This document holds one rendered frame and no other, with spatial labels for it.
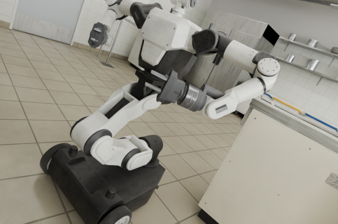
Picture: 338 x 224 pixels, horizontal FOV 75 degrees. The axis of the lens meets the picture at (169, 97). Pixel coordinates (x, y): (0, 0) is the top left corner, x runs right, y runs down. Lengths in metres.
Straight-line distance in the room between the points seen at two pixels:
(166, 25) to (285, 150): 0.92
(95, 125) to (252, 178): 0.94
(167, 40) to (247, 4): 5.69
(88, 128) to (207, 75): 4.61
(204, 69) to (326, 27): 2.65
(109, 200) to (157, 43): 0.77
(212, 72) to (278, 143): 4.17
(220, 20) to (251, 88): 4.94
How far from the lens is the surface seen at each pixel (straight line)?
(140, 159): 1.35
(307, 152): 1.39
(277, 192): 1.46
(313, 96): 5.53
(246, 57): 0.94
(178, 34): 1.01
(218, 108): 0.80
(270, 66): 0.90
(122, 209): 1.19
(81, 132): 1.05
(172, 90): 0.77
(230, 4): 6.89
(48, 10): 4.91
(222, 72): 5.26
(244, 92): 0.86
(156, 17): 1.09
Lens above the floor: 1.01
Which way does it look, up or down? 14 degrees down
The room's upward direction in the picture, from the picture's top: 25 degrees clockwise
